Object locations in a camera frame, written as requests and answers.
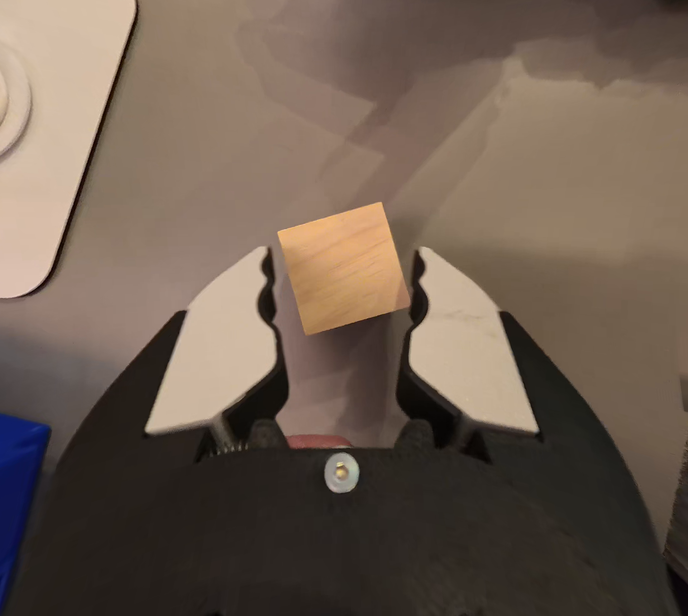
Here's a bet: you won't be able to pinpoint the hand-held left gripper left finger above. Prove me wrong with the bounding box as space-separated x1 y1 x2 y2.
144 245 290 453

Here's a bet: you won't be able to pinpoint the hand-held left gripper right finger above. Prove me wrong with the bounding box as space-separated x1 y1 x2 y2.
397 245 541 453

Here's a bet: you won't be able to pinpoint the small yellowish wooden cube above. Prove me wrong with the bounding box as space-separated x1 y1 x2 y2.
277 201 413 336

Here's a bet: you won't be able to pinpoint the blue plastic bin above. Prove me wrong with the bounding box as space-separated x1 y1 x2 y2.
0 412 52 601

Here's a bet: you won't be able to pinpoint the person's left hand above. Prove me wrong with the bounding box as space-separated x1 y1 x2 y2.
286 433 354 449

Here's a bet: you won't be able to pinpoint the person's grey sweater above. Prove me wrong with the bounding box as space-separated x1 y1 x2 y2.
664 433 688 576

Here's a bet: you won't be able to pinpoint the wooden document stand white legs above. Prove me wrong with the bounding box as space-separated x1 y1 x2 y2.
0 0 139 300

